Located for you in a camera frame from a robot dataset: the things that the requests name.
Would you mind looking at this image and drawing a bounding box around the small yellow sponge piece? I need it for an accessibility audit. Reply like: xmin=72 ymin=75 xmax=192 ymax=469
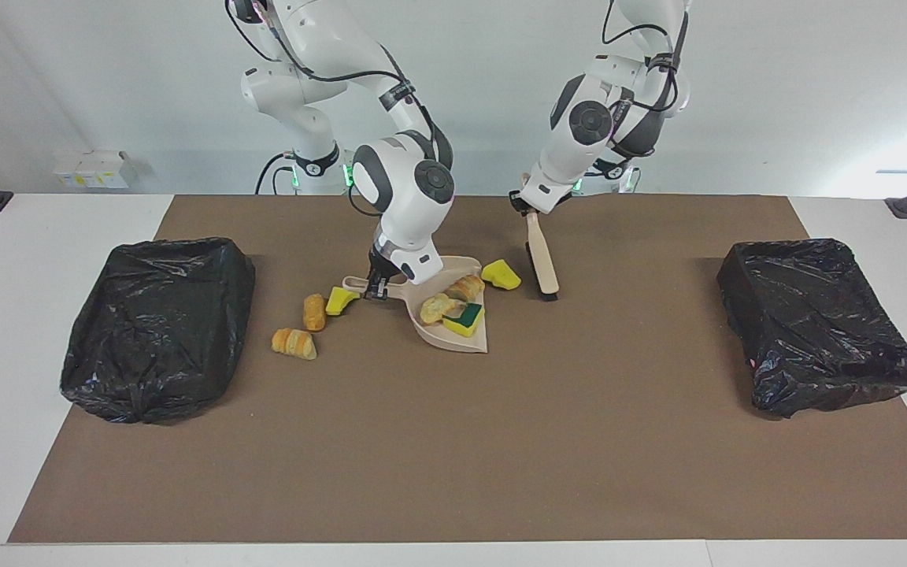
xmin=325 ymin=286 xmax=361 ymax=317

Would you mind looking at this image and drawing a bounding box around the pale bread chunk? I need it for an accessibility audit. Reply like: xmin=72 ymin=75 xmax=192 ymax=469
xmin=420 ymin=292 xmax=467 ymax=326

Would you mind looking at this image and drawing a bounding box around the beige hand brush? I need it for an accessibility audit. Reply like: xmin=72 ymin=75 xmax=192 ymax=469
xmin=524 ymin=211 xmax=561 ymax=302

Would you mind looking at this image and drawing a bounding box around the yellow sponge block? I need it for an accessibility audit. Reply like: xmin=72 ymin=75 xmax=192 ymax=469
xmin=481 ymin=259 xmax=523 ymax=291

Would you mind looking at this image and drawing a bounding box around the orange striped bread slice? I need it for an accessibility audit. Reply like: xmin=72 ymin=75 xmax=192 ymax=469
xmin=444 ymin=274 xmax=486 ymax=304

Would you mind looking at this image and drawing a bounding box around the green and yellow sponge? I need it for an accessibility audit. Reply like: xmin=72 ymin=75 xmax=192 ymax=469
xmin=442 ymin=302 xmax=486 ymax=338

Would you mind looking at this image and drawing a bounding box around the striped croissant piece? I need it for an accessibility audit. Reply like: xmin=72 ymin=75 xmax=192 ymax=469
xmin=271 ymin=328 xmax=318 ymax=361

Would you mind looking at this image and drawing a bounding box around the beige plastic dustpan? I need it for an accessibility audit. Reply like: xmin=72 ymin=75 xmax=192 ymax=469
xmin=342 ymin=255 xmax=494 ymax=354

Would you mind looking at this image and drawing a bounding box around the black bag lined bin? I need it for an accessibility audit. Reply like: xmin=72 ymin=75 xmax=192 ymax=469
xmin=716 ymin=238 xmax=907 ymax=419
xmin=60 ymin=237 xmax=257 ymax=425

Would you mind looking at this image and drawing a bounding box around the brown table mat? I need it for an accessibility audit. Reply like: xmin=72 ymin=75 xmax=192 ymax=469
xmin=9 ymin=195 xmax=907 ymax=543

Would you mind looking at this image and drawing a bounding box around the white socket box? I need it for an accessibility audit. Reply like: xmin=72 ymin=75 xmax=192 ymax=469
xmin=54 ymin=151 xmax=130 ymax=190

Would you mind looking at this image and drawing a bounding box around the black right base cable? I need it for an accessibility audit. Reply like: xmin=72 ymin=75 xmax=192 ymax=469
xmin=255 ymin=152 xmax=297 ymax=195

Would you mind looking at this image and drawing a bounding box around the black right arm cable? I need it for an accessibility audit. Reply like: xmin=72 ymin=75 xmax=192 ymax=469
xmin=225 ymin=0 xmax=454 ymax=217

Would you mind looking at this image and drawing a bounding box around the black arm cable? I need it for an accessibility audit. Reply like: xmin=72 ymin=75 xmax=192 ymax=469
xmin=600 ymin=0 xmax=692 ymax=115
xmin=225 ymin=0 xmax=454 ymax=217

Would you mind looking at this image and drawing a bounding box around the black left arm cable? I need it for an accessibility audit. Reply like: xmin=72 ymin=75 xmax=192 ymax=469
xmin=600 ymin=0 xmax=692 ymax=115

